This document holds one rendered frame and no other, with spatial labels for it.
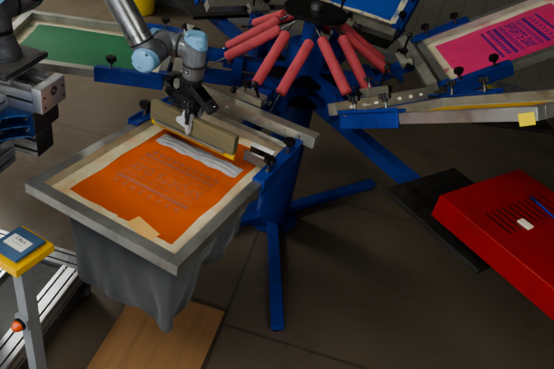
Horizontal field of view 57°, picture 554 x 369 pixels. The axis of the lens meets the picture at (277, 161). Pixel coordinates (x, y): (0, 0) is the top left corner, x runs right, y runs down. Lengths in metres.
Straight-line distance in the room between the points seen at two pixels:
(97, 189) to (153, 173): 0.20
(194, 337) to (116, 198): 1.00
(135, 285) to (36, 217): 1.39
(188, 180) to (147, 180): 0.14
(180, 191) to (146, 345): 0.94
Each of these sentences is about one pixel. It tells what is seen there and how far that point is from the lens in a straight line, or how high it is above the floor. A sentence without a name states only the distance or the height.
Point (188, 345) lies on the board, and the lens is 2.49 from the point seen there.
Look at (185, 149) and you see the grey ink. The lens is 1.96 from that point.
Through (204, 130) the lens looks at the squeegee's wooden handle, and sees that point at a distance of 1.78.
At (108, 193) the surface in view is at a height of 0.95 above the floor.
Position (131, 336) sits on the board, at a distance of 2.52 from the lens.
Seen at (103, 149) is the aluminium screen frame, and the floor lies 0.98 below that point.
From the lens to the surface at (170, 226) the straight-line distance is 1.63.
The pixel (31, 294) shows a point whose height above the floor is 0.76.
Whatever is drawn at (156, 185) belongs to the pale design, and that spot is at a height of 0.95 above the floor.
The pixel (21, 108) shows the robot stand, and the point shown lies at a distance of 1.87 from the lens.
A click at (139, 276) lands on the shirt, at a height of 0.73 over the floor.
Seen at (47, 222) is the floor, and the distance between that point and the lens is 3.09.
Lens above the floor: 2.07
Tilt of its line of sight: 34 degrees down
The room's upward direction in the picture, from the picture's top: 12 degrees clockwise
